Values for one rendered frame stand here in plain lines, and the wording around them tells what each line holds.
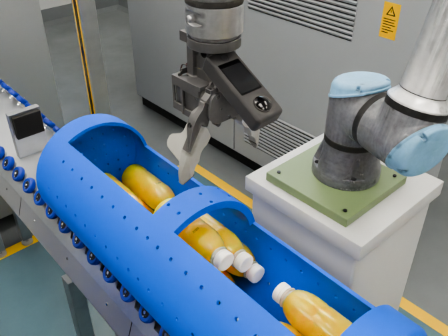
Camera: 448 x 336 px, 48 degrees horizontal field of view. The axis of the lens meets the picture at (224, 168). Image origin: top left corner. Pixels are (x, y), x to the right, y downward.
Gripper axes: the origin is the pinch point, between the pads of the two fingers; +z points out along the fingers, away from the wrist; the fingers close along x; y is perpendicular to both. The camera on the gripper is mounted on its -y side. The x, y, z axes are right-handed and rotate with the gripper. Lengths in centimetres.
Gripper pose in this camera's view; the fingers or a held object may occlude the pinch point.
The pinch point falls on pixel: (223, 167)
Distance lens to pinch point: 76.2
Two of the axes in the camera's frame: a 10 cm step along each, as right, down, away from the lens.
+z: -0.1, 8.3, 5.6
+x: -7.4, 3.8, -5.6
